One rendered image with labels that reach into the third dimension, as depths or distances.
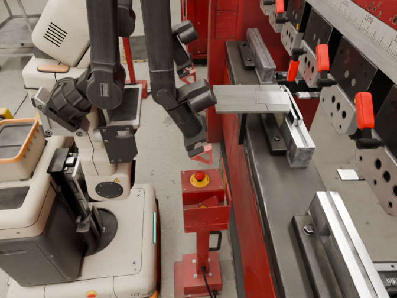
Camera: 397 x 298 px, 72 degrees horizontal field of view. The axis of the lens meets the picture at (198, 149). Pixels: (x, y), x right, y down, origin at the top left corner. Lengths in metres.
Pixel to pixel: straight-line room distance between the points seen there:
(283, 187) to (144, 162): 1.47
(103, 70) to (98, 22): 0.09
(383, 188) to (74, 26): 0.73
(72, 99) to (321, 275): 0.71
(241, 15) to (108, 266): 1.55
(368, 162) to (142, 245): 1.15
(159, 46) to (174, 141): 1.80
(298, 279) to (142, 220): 0.97
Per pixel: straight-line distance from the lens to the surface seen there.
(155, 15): 0.59
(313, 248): 0.79
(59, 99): 0.70
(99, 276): 1.45
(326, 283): 0.76
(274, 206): 0.86
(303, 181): 0.96
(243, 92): 1.08
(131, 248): 1.47
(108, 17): 0.60
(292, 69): 0.85
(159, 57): 0.62
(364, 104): 0.53
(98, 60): 0.63
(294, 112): 1.04
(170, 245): 1.76
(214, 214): 0.95
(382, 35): 0.58
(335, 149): 2.55
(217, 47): 1.88
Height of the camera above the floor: 1.56
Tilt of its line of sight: 43 degrees down
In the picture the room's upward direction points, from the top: straight up
